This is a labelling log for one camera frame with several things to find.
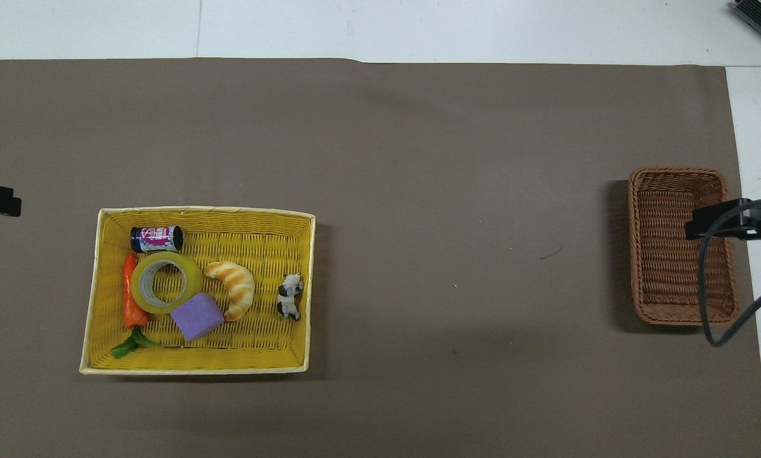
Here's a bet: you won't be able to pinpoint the yellow woven basket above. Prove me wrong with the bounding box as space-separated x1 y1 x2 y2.
79 205 317 376

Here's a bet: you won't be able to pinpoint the yellowish clear tape roll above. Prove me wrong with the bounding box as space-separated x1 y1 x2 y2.
130 252 204 315

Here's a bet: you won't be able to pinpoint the brown wicker basket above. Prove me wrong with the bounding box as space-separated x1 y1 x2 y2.
628 167 740 327

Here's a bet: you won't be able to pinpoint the black and white cow figurine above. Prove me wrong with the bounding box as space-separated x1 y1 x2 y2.
276 274 305 321

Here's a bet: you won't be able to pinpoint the toy croissant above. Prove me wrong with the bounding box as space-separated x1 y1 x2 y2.
204 261 255 322

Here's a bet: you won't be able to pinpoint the purple foam block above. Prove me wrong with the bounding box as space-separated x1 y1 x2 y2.
169 293 226 342

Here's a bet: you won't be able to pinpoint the small dark can pink print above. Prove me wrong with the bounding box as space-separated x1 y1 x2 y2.
130 225 185 253

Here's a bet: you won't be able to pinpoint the orange toy carrot green leaves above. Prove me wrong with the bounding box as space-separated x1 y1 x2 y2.
111 252 162 360

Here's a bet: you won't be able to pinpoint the black cable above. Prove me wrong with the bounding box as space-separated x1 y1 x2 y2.
699 196 761 347

